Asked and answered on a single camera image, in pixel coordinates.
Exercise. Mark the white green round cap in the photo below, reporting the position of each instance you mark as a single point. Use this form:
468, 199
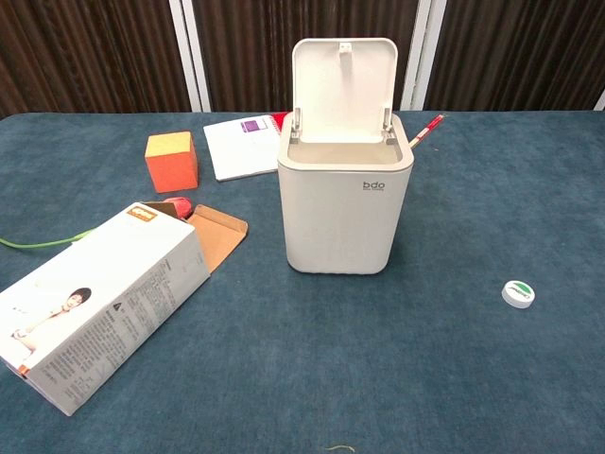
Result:
519, 295

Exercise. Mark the white plastic bin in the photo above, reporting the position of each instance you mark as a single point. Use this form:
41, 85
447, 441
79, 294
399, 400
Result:
340, 213

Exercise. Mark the red spiral notebook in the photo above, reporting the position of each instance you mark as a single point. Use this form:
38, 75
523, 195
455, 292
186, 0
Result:
241, 151

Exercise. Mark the artificial pink tulip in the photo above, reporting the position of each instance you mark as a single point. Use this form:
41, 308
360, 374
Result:
178, 206

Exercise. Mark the orange and yellow cube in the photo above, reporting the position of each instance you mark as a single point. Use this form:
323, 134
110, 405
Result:
171, 170

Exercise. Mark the blue table cover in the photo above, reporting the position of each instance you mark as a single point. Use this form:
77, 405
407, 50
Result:
359, 359

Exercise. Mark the red and white pen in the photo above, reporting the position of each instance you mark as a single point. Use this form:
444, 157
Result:
427, 130

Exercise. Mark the brown slatted partition panel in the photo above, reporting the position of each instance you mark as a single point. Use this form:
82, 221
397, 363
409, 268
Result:
85, 52
264, 47
520, 52

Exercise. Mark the white cardboard product box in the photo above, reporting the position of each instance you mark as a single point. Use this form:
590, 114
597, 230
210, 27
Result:
104, 302

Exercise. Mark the small pale thread scrap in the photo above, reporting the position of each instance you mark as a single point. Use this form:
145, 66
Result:
339, 447

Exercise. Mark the white partition post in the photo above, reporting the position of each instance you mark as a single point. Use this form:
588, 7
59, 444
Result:
423, 57
600, 101
194, 57

